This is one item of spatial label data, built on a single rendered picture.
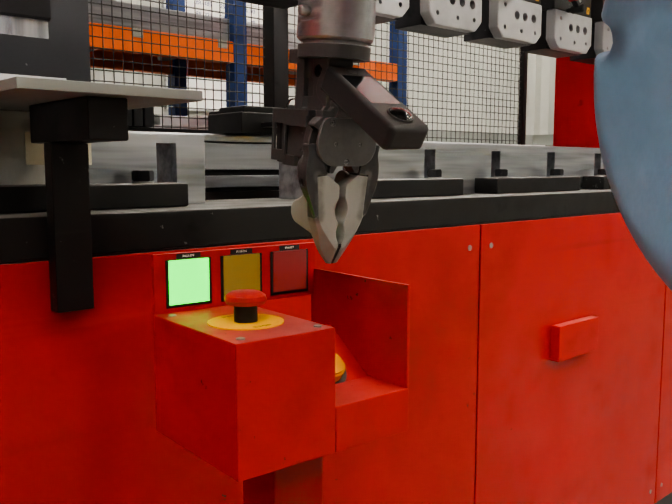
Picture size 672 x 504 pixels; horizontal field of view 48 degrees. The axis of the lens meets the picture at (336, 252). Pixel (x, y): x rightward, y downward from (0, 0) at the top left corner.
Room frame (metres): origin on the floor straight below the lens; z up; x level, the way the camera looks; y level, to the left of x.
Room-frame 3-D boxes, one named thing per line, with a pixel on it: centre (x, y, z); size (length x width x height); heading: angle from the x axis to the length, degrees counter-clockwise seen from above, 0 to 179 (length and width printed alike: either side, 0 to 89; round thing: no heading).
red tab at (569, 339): (1.47, -0.48, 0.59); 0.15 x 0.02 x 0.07; 132
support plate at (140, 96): (0.79, 0.29, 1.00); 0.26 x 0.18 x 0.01; 42
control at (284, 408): (0.73, 0.05, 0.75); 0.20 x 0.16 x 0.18; 129
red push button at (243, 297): (0.69, 0.08, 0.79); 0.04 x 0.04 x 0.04
